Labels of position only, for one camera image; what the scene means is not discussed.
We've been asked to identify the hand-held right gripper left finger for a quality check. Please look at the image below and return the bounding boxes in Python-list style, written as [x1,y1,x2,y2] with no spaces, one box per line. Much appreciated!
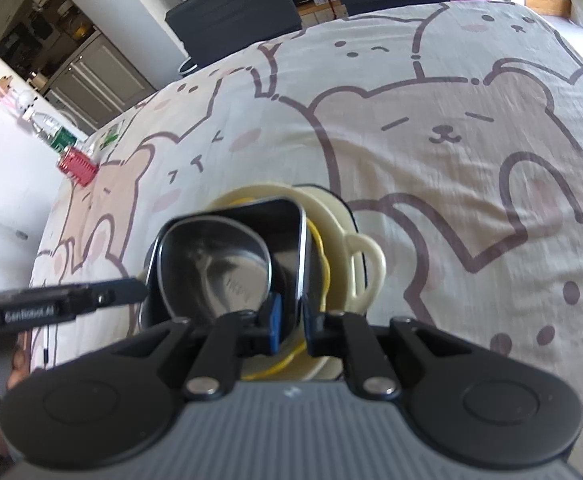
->
[121,292,284,401]

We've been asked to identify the white fridge with magnets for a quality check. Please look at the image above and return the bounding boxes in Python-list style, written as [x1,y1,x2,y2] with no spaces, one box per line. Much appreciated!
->
[0,30,89,291]

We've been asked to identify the bear printed tablecloth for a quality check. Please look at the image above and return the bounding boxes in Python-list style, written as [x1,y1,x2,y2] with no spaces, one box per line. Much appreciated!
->
[28,0,583,480]

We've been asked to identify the cream bowl with handles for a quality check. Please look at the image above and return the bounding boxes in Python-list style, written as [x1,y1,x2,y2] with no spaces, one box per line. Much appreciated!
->
[138,184,387,381]

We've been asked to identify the rectangular steel tray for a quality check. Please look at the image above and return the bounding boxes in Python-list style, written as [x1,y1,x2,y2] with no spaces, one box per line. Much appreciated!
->
[157,221,273,323]
[144,199,308,333]

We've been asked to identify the clear plastic water bottle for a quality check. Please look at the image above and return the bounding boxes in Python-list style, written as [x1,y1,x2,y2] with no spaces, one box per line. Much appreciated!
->
[21,110,79,153]

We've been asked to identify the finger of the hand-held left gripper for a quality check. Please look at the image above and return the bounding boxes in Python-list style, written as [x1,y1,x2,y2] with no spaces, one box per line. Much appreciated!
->
[88,277,148,311]

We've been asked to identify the cream kitchen cabinet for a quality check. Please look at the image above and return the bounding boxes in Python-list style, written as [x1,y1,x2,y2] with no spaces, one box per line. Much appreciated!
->
[0,0,157,136]

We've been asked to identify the white floral bowl yellow rim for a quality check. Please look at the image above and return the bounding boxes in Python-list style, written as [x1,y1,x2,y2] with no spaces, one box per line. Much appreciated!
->
[228,195,332,380]

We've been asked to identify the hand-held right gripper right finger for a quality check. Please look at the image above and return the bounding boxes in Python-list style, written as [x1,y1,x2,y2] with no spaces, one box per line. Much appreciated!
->
[302,305,459,401]

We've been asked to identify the red soda can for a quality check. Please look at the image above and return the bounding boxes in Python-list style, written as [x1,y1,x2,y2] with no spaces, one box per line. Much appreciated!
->
[57,146,99,188]

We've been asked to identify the green packet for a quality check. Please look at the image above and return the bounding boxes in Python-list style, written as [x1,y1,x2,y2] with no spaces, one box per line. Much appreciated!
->
[98,122,124,148]

